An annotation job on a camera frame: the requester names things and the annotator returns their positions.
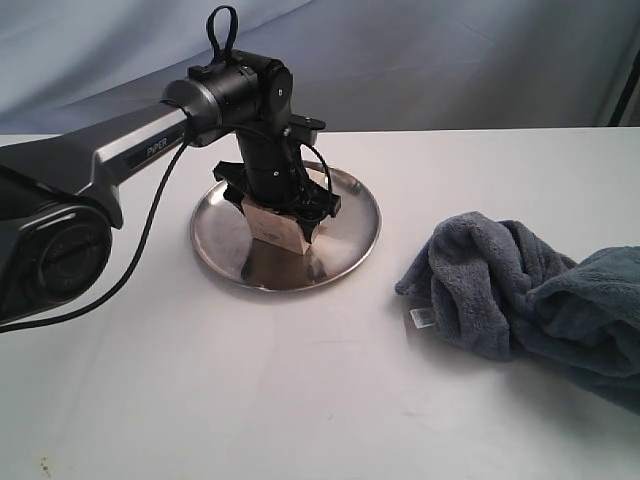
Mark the white backdrop cloth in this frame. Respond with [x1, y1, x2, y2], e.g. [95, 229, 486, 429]
[1, 1, 639, 134]

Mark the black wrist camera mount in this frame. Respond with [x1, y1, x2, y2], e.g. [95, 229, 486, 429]
[288, 114, 326, 146]

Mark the grey-blue fluffy towel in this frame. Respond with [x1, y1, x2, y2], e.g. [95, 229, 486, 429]
[395, 211, 639, 412]

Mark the light wooden cube block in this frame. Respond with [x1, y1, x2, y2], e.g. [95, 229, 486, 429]
[241, 197, 320, 256]

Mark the round stainless steel plate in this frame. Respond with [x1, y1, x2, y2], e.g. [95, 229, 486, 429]
[190, 168, 382, 292]

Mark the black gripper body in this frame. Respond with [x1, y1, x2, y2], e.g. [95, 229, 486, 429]
[213, 124, 341, 220]

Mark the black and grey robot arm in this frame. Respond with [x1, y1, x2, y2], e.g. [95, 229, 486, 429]
[1, 49, 341, 333]

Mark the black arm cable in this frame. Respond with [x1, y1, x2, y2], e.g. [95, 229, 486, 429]
[0, 4, 336, 334]

